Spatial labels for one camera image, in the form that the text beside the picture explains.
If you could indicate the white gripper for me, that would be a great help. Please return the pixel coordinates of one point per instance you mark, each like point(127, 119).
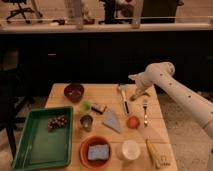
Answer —
point(142, 82)

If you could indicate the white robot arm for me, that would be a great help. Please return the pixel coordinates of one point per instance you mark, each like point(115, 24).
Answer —
point(161, 74)

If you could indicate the purple bowl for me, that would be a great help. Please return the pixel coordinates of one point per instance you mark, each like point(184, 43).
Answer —
point(74, 92)

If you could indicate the orange bowl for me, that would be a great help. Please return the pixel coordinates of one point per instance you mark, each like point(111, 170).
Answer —
point(83, 152)

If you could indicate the silver fork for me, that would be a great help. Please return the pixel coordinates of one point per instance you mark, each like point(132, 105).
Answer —
point(145, 105)

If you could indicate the red tomato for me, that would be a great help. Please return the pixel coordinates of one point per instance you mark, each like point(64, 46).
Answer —
point(133, 122)

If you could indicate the grey blue cloth wedge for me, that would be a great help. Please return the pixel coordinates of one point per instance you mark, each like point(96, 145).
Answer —
point(112, 121)

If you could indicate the small dark brown block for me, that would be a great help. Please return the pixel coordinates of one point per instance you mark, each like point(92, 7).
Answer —
point(100, 109)

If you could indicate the small metal cup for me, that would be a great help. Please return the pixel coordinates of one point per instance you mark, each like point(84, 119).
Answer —
point(86, 122)

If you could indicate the yellow corn cob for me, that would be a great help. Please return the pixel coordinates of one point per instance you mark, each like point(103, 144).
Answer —
point(154, 154)

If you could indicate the white round container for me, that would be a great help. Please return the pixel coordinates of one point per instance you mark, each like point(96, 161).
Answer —
point(129, 150)

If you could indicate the blue sponge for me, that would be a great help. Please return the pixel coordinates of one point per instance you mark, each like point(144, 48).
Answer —
point(98, 152)

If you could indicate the bunch of dark grapes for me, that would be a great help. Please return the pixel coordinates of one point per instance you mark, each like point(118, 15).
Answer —
point(57, 122)

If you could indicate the green plastic tray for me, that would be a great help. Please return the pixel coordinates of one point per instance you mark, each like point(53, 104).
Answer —
point(40, 148)

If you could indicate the dark chair at left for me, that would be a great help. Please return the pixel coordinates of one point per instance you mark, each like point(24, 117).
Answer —
point(14, 94)

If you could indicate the black office chair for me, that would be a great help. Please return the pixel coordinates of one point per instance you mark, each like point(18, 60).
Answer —
point(23, 11)

